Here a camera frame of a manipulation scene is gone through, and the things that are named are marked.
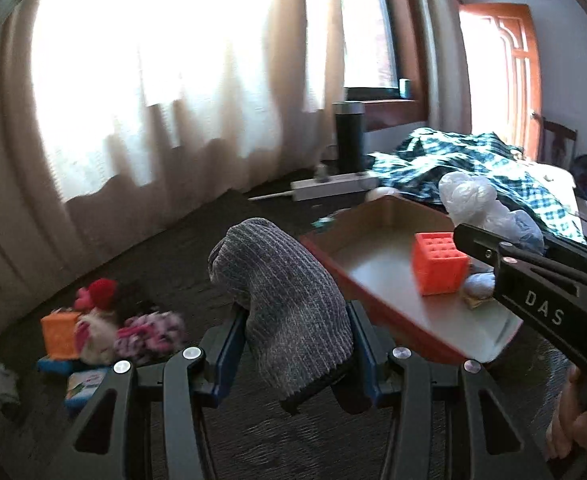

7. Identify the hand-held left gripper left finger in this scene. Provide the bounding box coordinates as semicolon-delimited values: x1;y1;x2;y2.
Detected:
48;307;249;480

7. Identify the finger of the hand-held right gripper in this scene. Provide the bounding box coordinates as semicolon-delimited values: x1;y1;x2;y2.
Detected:
453;222;587;288

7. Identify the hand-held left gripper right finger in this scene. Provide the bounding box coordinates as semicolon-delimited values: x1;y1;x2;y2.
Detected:
346;301;549;480

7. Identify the red-orange perforated cube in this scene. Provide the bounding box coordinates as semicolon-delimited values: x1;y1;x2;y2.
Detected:
412;231;470;297

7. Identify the grey knitted sock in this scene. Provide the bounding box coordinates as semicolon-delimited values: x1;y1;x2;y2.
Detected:
208;217;354;413

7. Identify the pink patterned sock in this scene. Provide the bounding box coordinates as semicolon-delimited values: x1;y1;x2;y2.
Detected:
114;310;187;363

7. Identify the red tray container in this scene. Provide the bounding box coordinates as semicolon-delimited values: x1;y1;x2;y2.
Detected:
298;195;521;366

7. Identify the white plastic bag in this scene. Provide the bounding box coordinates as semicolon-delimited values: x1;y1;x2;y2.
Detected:
438;171;544;253

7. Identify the small white blue bundle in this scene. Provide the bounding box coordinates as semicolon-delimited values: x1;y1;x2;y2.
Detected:
461;270;497;308

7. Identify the white mattress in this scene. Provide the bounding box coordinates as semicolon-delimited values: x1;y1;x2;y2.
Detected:
533;160;587;253

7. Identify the dark wooden chair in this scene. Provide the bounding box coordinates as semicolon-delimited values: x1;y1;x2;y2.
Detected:
541;117;579;166

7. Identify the white and blue packet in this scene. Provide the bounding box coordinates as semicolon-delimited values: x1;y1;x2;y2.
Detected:
66;367;112;408

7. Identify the white power strip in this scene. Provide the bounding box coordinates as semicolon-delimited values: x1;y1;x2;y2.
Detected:
291;172;379;202

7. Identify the black cylinder speaker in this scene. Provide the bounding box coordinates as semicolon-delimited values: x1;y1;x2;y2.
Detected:
334;101;365;173

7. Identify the orange wooden door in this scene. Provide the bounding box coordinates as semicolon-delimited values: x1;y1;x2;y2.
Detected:
458;3;544;161

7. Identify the narrow cream curtain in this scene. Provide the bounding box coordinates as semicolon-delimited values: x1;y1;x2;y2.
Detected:
413;0;474;136

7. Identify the small grey sock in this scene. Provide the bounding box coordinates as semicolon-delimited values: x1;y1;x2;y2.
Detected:
0;364;22;408

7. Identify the dark wooden window frame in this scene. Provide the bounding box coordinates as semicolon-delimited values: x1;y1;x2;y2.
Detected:
343;0;427;131

